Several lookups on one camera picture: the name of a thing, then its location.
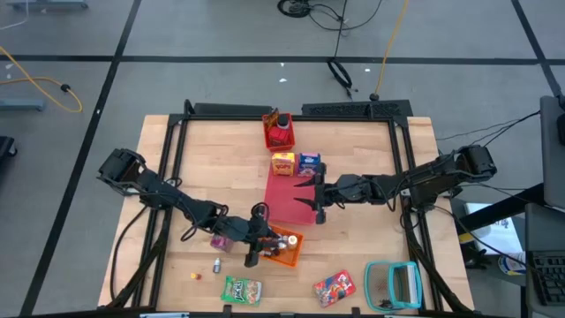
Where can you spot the black support beam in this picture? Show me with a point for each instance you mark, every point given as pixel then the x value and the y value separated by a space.
pixel 499 207

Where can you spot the grey laptop with keyboard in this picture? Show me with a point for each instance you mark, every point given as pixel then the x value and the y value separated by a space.
pixel 547 265

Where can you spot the black table frame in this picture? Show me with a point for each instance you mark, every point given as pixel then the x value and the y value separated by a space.
pixel 220 118

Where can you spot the teal mesh basket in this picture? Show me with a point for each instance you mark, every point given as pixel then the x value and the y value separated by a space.
pixel 367 285

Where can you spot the white paper sheet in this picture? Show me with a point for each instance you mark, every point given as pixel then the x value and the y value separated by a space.
pixel 494 229

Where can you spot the pink plastic bin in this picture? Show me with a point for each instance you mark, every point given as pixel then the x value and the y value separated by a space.
pixel 287 203

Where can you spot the Corn Pops cereal box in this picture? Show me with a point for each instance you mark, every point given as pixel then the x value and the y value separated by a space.
pixel 283 164

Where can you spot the small grey dropper bottle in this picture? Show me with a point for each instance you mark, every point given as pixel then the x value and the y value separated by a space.
pixel 216 265

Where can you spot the small red plastic basket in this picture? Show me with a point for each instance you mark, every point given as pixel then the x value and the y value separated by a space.
pixel 279 149

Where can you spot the black perforated panel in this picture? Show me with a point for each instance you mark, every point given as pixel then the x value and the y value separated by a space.
pixel 357 109

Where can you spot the red candy bag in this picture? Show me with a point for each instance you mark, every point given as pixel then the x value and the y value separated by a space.
pixel 334 288

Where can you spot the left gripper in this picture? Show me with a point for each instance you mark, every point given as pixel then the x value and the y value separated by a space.
pixel 243 229

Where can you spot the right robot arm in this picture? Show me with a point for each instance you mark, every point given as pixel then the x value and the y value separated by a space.
pixel 432 176

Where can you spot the black lidded jar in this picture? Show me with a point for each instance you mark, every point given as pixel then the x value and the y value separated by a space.
pixel 283 120

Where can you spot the red lidded spice container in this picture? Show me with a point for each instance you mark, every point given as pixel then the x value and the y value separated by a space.
pixel 278 134

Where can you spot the Apple Jacks cereal box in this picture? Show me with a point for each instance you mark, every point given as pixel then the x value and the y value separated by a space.
pixel 241 290

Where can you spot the white card stack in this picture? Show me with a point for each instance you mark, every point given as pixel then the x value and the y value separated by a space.
pixel 411 285

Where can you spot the orange slotted plastic basket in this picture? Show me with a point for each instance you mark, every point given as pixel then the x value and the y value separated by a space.
pixel 295 258

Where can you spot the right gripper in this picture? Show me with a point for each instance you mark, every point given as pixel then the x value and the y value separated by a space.
pixel 348 191

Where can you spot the Frosted Flakes cereal box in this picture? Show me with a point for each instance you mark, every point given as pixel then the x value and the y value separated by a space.
pixel 309 164

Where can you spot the orange snack bag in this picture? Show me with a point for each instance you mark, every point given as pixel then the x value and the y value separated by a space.
pixel 271 118

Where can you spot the Raisin Bran cereal box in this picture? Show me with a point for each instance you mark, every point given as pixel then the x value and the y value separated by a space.
pixel 220 242

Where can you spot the small dark brown dropper bottle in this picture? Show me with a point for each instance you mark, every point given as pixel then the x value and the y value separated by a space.
pixel 281 246

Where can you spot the small orange dropper bottle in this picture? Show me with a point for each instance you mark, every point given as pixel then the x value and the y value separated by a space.
pixel 196 276

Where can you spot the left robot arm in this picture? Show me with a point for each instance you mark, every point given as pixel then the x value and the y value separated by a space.
pixel 167 199

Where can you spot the white round dish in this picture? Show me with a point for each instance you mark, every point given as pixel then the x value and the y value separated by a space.
pixel 512 264

